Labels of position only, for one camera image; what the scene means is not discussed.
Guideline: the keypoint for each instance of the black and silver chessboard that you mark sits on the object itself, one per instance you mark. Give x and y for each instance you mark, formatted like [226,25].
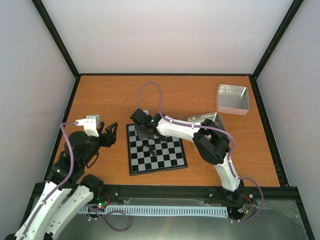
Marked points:
[169,155]

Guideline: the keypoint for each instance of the black frame rail front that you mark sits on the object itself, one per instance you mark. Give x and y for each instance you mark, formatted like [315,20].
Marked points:
[214,194]

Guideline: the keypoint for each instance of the small circuit board with led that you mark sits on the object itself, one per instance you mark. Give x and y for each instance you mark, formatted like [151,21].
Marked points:
[103,201]

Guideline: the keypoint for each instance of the black chess pieces cluster centre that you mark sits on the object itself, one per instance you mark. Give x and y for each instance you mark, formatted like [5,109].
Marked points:
[149,148]

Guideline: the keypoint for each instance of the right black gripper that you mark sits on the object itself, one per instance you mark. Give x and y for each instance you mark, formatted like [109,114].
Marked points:
[140,135]

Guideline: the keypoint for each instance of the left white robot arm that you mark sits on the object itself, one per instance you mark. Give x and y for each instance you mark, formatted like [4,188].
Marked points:
[67,189]

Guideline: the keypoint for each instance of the open metal tin with pieces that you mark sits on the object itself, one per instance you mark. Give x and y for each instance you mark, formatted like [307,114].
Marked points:
[214,117]

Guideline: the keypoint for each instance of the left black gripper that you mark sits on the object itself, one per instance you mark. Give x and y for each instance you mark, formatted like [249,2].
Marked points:
[110,138]

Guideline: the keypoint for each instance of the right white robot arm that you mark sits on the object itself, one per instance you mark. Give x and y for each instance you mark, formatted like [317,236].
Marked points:
[211,142]

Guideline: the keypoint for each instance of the pink-rimmed metal tin lid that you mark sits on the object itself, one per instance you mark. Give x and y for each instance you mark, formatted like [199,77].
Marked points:
[232,99]

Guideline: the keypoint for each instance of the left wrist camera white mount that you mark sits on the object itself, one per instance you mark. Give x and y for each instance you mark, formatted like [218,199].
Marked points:
[90,124]

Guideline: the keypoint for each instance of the black chess pieces cluster upper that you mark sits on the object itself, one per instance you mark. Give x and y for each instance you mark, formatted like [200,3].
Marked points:
[163,139]

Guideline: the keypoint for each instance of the light blue cable duct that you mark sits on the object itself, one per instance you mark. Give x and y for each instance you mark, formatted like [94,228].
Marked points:
[167,211]

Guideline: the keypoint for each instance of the black chess pieces cluster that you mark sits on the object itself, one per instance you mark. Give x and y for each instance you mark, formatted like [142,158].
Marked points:
[163,139]
[149,148]

